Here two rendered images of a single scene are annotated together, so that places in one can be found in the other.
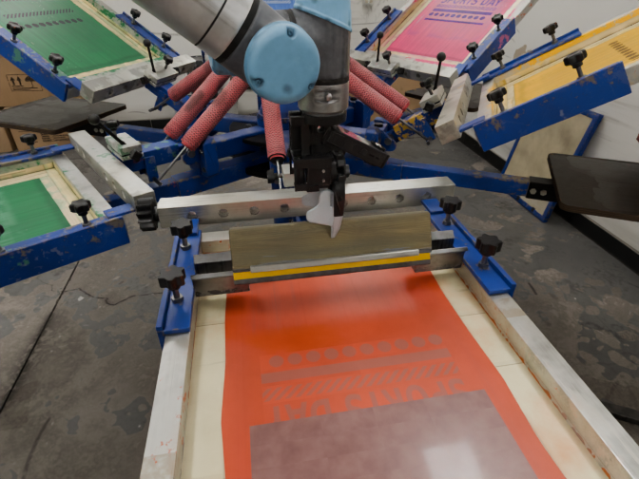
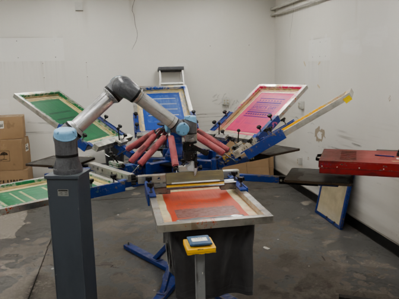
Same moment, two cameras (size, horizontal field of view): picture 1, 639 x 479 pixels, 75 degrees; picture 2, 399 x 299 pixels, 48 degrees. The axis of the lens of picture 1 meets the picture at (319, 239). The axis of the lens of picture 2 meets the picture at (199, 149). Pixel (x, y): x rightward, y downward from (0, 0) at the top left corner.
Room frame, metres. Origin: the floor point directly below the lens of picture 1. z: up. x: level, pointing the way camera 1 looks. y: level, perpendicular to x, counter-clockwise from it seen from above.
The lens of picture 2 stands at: (-2.06, -0.04, 1.72)
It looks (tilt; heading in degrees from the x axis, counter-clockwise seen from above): 10 degrees down; 0
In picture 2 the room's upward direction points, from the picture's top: 1 degrees counter-clockwise
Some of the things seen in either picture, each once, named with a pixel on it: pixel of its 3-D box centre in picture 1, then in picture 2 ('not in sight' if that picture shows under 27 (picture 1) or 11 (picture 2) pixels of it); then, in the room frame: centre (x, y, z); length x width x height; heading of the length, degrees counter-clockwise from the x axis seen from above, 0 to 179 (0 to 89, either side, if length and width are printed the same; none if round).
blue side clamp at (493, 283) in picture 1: (461, 253); (237, 187); (0.72, -0.29, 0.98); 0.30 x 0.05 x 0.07; 10
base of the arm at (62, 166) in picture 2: not in sight; (67, 162); (0.27, 0.64, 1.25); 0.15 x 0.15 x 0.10
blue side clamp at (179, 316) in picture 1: (184, 282); (149, 193); (0.62, 0.25, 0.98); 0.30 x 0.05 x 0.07; 10
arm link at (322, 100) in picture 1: (323, 97); (190, 137); (0.63, -0.01, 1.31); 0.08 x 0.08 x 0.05
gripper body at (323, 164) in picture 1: (318, 149); (190, 150); (0.63, 0.00, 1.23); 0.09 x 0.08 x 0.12; 100
